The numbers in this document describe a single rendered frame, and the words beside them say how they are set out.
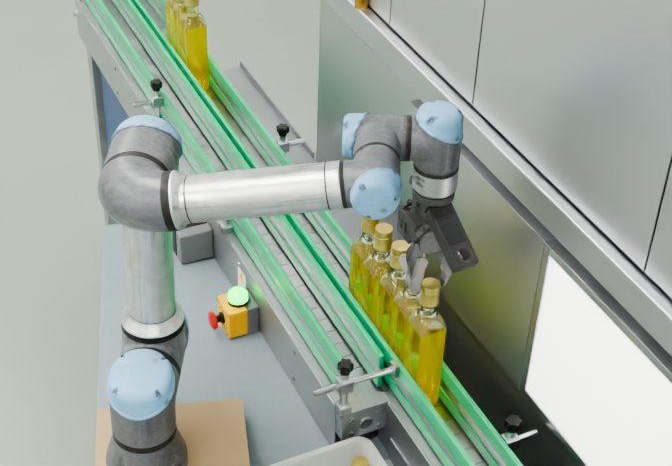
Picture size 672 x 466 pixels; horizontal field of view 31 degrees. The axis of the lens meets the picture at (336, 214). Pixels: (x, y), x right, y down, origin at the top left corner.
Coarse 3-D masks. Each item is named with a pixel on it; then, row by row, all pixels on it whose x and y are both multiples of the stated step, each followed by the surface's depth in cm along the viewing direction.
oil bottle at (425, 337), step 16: (416, 320) 216; (432, 320) 215; (416, 336) 216; (432, 336) 216; (416, 352) 218; (432, 352) 218; (416, 368) 220; (432, 368) 221; (432, 384) 224; (432, 400) 227
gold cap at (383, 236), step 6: (378, 228) 224; (384, 228) 224; (390, 228) 224; (378, 234) 223; (384, 234) 223; (390, 234) 224; (378, 240) 224; (384, 240) 224; (390, 240) 224; (378, 246) 225; (384, 246) 225; (390, 246) 226
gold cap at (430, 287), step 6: (426, 282) 212; (432, 282) 212; (438, 282) 212; (426, 288) 211; (432, 288) 211; (438, 288) 211; (420, 294) 213; (426, 294) 212; (432, 294) 211; (438, 294) 212; (420, 300) 214; (426, 300) 212; (432, 300) 212; (438, 300) 213; (426, 306) 213; (432, 306) 213
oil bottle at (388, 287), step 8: (384, 280) 224; (392, 280) 223; (400, 280) 223; (384, 288) 225; (392, 288) 223; (400, 288) 223; (384, 296) 226; (392, 296) 223; (384, 304) 226; (384, 312) 227; (376, 320) 232; (384, 320) 228; (384, 328) 229; (384, 336) 230
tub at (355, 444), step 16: (320, 448) 223; (336, 448) 223; (352, 448) 225; (368, 448) 224; (272, 464) 219; (288, 464) 220; (304, 464) 222; (320, 464) 224; (336, 464) 225; (384, 464) 220
